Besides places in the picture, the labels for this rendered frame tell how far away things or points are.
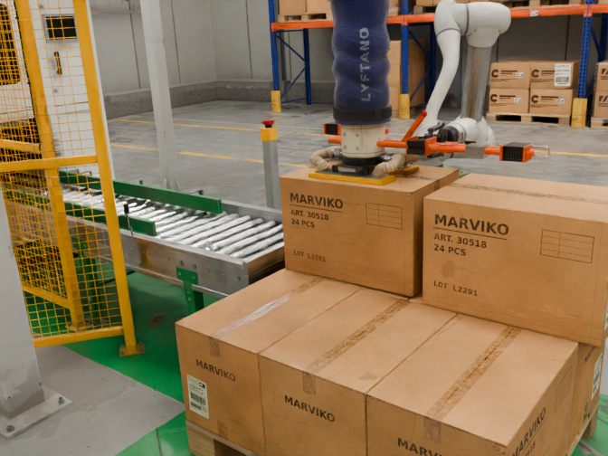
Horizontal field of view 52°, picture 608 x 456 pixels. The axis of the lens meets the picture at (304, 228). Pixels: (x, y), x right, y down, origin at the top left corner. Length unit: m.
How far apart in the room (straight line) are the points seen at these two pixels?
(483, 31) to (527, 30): 8.16
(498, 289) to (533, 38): 9.07
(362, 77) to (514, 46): 8.88
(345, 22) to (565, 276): 1.14
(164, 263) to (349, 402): 1.42
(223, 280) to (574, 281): 1.41
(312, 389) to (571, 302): 0.84
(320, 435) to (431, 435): 0.39
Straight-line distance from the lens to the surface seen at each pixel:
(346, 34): 2.33
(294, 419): 2.02
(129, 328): 3.24
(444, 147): 2.27
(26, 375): 2.93
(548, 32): 10.97
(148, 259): 3.06
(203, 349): 2.20
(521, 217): 2.04
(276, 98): 11.86
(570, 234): 2.01
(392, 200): 2.24
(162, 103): 5.82
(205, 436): 2.41
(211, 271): 2.74
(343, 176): 2.36
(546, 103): 9.69
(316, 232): 2.47
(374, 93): 2.34
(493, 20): 2.91
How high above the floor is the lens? 1.52
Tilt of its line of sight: 18 degrees down
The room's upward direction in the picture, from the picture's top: 3 degrees counter-clockwise
